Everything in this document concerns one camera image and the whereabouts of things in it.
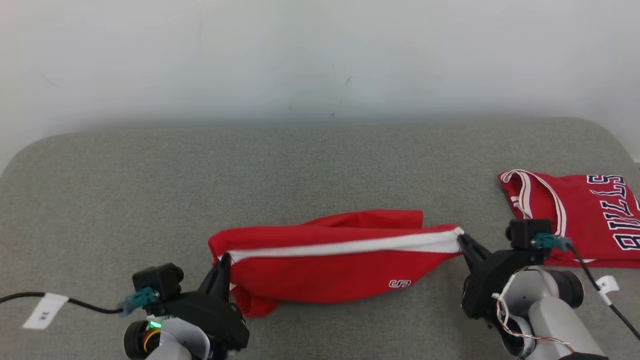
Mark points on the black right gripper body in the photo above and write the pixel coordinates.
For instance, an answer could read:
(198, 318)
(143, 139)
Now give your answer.
(492, 280)

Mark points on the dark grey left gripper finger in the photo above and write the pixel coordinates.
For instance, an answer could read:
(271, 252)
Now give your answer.
(226, 280)
(210, 285)

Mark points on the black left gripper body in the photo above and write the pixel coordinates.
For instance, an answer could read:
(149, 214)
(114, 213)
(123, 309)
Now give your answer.
(205, 312)

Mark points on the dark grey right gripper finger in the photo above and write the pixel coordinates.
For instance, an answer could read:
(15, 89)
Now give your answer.
(470, 262)
(477, 249)

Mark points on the red shorts with white stripe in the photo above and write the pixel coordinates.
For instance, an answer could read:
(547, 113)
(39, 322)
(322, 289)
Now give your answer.
(325, 270)

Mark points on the red basketball jersey with lettering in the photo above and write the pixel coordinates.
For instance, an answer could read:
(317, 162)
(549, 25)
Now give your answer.
(590, 225)

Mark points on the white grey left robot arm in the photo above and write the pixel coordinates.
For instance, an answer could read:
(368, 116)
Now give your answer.
(170, 345)

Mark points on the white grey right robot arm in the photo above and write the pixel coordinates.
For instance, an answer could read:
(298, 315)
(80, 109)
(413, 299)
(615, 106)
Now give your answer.
(555, 310)

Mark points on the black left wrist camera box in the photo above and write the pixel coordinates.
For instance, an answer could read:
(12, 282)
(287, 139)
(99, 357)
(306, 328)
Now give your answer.
(160, 280)

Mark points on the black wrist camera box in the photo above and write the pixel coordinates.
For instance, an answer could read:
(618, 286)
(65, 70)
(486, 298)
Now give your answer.
(160, 280)
(527, 232)

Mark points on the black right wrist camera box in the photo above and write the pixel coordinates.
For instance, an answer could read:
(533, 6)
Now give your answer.
(527, 232)

